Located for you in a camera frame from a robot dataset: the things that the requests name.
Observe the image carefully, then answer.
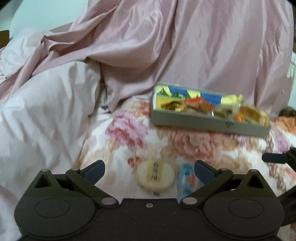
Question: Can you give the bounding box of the light blue shrimp snack packet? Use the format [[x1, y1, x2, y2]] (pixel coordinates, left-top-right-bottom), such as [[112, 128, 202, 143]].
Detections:
[[177, 163, 204, 200]]

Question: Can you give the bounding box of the white rice cracker packet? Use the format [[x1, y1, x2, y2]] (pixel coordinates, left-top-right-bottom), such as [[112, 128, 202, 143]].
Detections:
[[137, 160, 175, 193]]

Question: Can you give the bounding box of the orange cloth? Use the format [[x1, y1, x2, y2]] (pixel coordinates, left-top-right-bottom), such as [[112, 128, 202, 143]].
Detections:
[[271, 116, 296, 135]]

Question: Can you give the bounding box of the clear bag of pastries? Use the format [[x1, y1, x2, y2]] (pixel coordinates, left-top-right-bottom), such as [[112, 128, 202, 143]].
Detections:
[[213, 104, 270, 126]]

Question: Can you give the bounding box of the light pink duvet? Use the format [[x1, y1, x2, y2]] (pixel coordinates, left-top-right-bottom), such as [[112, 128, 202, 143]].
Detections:
[[1, 28, 107, 240]]

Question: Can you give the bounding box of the red chips snack packet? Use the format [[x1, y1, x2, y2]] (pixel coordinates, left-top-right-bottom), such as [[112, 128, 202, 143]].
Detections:
[[183, 97, 214, 114]]

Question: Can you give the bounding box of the gold foil snack packet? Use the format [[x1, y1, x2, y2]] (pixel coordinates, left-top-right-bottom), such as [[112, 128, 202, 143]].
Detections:
[[161, 101, 186, 112]]

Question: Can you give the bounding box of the grey shallow box tray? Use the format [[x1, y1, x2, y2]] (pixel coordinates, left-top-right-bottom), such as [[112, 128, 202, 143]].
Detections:
[[151, 83, 271, 137]]

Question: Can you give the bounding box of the yellow blue paper in tray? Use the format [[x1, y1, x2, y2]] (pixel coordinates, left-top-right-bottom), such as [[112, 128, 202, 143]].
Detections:
[[153, 84, 243, 109]]

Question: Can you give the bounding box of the pink satin sheet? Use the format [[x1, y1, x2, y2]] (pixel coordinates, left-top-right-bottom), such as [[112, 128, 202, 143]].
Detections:
[[1, 1, 293, 111]]

